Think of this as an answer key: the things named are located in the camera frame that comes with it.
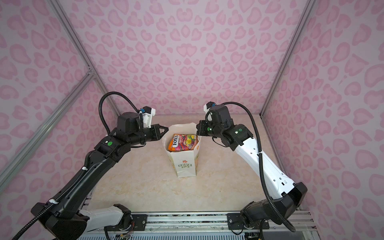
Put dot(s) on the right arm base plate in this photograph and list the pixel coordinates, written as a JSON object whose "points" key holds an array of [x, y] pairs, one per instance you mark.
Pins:
{"points": [[236, 222]]}

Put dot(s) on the white illustrated paper bag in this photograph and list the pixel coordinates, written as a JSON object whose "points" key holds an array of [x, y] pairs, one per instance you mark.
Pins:
{"points": [[184, 163]]}

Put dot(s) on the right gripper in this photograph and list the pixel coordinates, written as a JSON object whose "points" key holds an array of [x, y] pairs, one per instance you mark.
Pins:
{"points": [[201, 130]]}

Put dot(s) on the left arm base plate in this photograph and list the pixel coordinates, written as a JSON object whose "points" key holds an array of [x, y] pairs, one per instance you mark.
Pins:
{"points": [[135, 222]]}

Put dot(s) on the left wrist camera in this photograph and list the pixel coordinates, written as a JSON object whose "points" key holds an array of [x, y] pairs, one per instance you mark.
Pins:
{"points": [[147, 114]]}

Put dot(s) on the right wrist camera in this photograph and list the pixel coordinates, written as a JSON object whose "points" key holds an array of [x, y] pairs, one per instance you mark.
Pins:
{"points": [[207, 108]]}

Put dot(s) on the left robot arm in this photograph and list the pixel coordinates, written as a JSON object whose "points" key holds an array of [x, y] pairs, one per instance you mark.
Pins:
{"points": [[62, 215]]}

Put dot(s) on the orange pink Fox's candy bag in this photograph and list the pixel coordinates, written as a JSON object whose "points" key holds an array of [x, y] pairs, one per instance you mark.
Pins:
{"points": [[183, 142]]}

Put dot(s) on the aluminium mounting rail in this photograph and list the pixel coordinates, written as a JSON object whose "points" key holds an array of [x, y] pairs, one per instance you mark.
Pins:
{"points": [[196, 226]]}

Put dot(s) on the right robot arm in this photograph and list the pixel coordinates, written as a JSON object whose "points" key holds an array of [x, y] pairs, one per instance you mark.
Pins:
{"points": [[282, 194]]}

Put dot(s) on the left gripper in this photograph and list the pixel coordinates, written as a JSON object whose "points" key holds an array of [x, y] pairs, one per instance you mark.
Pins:
{"points": [[157, 134]]}

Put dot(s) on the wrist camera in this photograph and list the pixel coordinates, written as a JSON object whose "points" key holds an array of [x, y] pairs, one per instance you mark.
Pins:
{"points": [[147, 114], [207, 108]]}

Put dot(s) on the diagonal aluminium frame bar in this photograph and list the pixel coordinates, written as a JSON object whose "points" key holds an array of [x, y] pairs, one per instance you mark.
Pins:
{"points": [[20, 159]]}

